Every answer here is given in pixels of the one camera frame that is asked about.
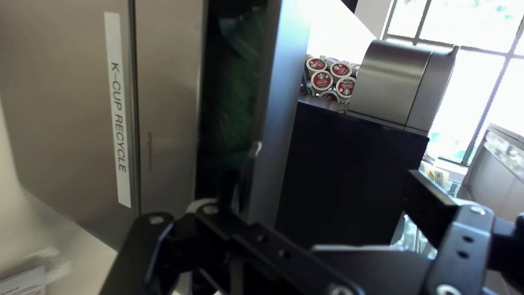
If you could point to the stainless coffee machine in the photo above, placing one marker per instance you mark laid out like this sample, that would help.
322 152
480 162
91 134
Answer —
398 82

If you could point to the white bin label sticker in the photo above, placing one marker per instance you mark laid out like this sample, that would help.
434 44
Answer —
118 120

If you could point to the green bin liner bag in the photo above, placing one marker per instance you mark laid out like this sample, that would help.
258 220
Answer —
231 92

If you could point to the window frame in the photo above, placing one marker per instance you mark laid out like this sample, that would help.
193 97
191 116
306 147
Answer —
468 49

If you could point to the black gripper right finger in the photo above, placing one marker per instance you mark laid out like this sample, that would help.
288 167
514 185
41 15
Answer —
468 246

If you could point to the stainless steel bin body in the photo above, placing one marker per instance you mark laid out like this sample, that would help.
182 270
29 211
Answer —
65 108

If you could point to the red top coffee pod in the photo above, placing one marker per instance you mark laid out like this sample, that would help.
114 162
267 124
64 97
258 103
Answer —
321 80
329 97
316 64
345 85
339 69

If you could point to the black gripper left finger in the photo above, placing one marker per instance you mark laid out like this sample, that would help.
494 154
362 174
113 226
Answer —
245 246

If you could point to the black cabinet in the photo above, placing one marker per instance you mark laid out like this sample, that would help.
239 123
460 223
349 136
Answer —
349 174

